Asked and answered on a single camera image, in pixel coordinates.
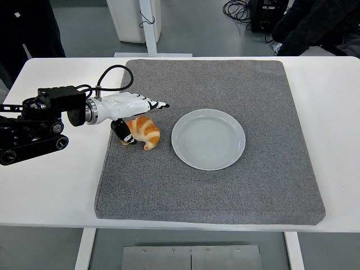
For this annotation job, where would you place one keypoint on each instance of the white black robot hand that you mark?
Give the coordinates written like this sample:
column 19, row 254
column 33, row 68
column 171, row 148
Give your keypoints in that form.
column 118, row 107

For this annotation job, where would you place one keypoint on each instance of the golden croissant bread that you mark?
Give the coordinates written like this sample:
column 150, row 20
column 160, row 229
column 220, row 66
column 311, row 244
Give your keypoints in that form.
column 147, row 130

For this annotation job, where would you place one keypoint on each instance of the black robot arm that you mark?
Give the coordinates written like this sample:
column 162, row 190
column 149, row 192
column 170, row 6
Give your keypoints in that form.
column 42, row 112

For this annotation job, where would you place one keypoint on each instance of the grey round plate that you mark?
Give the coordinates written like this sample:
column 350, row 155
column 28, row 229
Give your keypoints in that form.
column 208, row 140

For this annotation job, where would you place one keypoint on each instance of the grey metal plate with screws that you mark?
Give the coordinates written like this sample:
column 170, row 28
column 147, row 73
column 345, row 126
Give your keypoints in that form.
column 191, row 257

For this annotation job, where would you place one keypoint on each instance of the grey fabric mat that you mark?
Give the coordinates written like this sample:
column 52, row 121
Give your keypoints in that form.
column 197, row 191

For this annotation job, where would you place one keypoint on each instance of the person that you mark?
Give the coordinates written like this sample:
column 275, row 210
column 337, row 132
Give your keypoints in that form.
column 22, row 28

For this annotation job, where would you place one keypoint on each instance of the white table leg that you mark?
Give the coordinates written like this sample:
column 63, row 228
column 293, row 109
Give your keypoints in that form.
column 84, row 250
column 294, row 253

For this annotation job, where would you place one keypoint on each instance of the black electronics box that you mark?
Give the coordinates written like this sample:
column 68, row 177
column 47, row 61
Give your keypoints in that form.
column 267, row 17

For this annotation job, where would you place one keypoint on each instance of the black fabric bundle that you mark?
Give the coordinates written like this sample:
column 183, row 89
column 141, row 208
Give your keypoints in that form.
column 315, row 22

